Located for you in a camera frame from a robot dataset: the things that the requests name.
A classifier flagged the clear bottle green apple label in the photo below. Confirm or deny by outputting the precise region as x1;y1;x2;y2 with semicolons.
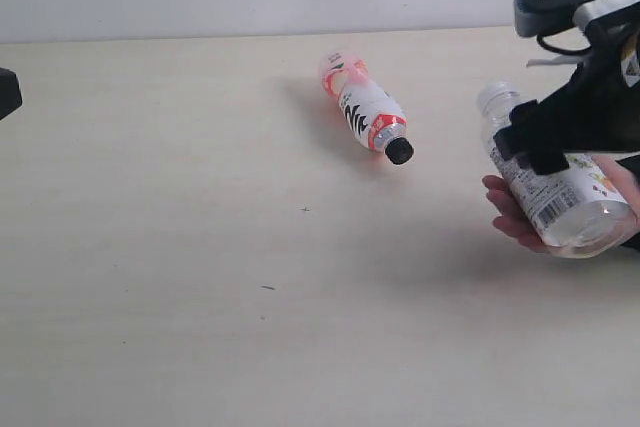
476;82;637;258

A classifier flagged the peach label bottle black cap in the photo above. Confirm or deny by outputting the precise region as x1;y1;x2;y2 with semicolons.
319;51;414;165

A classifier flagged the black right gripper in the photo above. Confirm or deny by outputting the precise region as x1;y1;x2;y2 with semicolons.
493;25;639;176

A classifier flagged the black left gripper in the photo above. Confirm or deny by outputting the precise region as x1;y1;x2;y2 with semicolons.
0;68;23;120

